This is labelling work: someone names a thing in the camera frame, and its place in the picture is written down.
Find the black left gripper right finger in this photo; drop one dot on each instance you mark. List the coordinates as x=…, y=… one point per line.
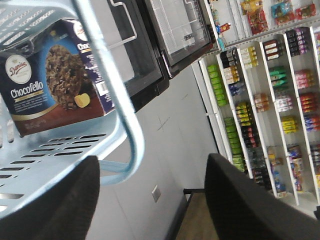
x=242, y=210

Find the light blue plastic basket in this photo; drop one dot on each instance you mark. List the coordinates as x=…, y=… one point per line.
x=32, y=164

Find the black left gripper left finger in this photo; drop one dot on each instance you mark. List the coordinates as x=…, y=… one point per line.
x=64, y=212

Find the Chocofello cookie box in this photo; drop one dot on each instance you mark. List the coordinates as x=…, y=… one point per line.
x=52, y=80

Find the metal floor socket plate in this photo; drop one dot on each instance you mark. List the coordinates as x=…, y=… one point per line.
x=156, y=193

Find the white supermarket shelving unit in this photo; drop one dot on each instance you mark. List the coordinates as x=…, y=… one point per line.
x=262, y=78

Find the white chest freezer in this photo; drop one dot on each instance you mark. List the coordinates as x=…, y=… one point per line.
x=180, y=30

